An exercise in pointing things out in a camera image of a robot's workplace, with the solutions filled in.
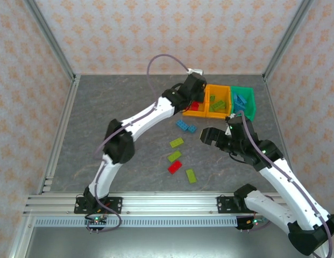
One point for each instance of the red lego brick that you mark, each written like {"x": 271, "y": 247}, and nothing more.
{"x": 175, "y": 167}
{"x": 193, "y": 108}
{"x": 196, "y": 104}

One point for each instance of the controller board with LEDs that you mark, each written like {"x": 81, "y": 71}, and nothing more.
{"x": 96, "y": 221}
{"x": 254, "y": 222}

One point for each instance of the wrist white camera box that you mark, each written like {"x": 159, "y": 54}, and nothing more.
{"x": 231, "y": 116}
{"x": 195, "y": 71}

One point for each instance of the grey metal panel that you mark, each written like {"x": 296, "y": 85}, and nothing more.
{"x": 169, "y": 244}

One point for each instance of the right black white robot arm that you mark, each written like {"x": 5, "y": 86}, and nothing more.
{"x": 269, "y": 209}

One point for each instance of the small lime green lego brick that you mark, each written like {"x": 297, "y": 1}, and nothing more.
{"x": 212, "y": 98}

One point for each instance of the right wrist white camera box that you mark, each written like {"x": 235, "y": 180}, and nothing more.
{"x": 231, "y": 116}

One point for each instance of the small blue lego brick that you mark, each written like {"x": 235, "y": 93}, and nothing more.
{"x": 192, "y": 128}

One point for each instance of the wide aluminium extrusion rail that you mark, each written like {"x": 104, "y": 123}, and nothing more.
{"x": 169, "y": 204}

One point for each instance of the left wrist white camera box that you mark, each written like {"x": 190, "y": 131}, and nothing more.
{"x": 195, "y": 71}

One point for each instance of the aluminium frame side rail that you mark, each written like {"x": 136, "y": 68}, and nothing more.
{"x": 274, "y": 107}
{"x": 65, "y": 113}

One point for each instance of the short aluminium frame post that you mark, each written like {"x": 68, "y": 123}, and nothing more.
{"x": 21, "y": 236}

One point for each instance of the orange plastic bin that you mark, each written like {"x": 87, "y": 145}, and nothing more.
{"x": 193, "y": 114}
{"x": 217, "y": 115}

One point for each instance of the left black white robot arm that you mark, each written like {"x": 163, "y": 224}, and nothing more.
{"x": 145, "y": 115}

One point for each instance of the green plastic bin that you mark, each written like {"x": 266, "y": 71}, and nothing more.
{"x": 250, "y": 113}

